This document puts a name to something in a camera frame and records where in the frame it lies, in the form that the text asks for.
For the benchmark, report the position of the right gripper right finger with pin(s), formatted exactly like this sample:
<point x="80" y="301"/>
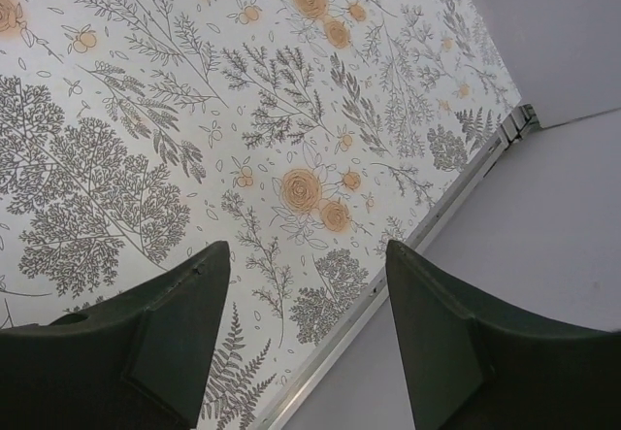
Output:
<point x="474" y="361"/>

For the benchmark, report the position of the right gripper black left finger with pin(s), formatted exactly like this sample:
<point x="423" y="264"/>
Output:
<point x="139" y="360"/>

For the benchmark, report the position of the floral table mat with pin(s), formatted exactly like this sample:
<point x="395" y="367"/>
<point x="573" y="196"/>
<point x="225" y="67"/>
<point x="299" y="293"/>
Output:
<point x="308" y="134"/>

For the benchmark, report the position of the aluminium frame rail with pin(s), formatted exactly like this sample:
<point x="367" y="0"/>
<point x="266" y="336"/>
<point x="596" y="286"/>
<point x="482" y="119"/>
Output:
<point x="315" y="368"/>

